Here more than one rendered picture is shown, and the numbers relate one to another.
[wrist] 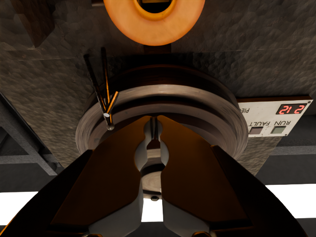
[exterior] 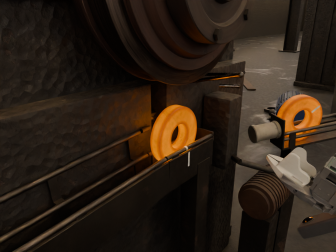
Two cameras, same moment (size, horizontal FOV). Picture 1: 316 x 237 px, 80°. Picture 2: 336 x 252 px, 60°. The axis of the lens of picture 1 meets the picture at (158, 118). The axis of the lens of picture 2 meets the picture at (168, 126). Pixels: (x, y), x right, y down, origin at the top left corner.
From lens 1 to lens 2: 0.66 m
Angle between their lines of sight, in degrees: 80
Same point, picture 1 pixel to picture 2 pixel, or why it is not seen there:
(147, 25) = (183, 120)
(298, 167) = not seen: outside the picture
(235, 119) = (130, 39)
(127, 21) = (190, 119)
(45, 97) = not seen: hidden behind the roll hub
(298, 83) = not seen: outside the picture
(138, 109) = (206, 61)
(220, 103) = (149, 65)
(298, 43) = (45, 116)
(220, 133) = (152, 25)
